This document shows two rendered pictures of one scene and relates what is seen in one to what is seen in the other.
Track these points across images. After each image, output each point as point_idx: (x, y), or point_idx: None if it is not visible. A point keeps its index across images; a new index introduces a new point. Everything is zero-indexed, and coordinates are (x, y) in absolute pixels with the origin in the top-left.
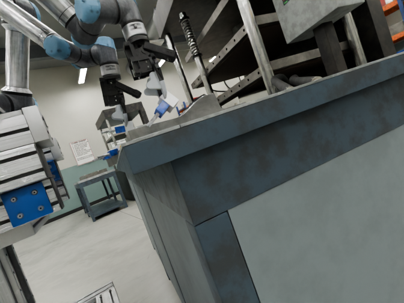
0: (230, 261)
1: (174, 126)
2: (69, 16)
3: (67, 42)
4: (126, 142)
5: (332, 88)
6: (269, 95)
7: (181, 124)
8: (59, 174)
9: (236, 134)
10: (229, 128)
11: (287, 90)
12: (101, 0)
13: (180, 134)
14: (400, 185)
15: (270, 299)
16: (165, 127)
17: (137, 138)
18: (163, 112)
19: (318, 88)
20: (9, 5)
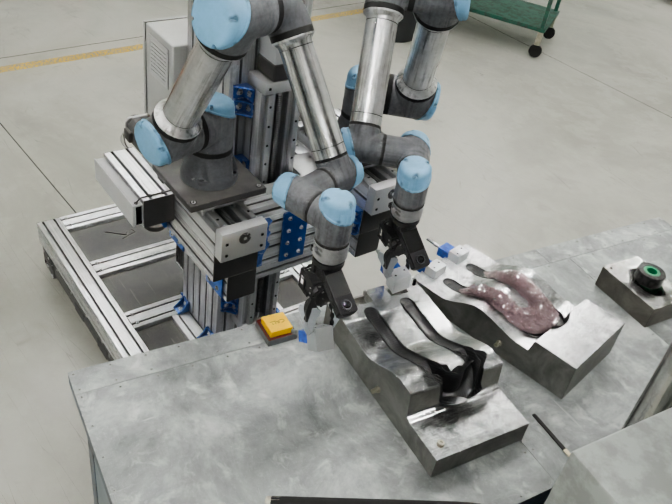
0: (90, 448)
1: (74, 392)
2: (314, 159)
3: (353, 151)
4: (68, 374)
5: (107, 492)
6: (91, 442)
7: (75, 395)
8: (360, 228)
9: (84, 428)
10: (83, 423)
11: (95, 454)
12: (289, 202)
13: (75, 397)
14: None
15: (97, 480)
16: (351, 343)
17: (69, 378)
18: (299, 341)
19: (103, 479)
20: (367, 37)
